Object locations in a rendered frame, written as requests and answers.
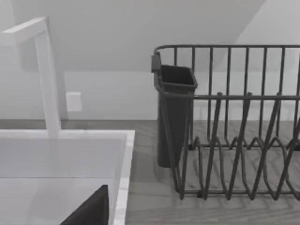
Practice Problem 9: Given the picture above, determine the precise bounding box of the white sink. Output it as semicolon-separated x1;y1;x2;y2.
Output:
0;129;136;225

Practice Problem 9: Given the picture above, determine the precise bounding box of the white wall socket plate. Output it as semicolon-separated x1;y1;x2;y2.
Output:
66;92;83;112

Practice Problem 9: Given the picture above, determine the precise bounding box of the dark grey cutlery holder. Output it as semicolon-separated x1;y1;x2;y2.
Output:
156;65;198;168

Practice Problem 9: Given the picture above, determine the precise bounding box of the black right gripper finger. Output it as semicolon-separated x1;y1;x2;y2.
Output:
60;184;110;225

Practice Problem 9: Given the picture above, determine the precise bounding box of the tall white tap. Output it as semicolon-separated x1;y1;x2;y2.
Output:
0;16;63;139

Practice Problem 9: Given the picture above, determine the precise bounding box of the dark grey wire dish rack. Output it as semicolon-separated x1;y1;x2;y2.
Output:
151;44;300;201

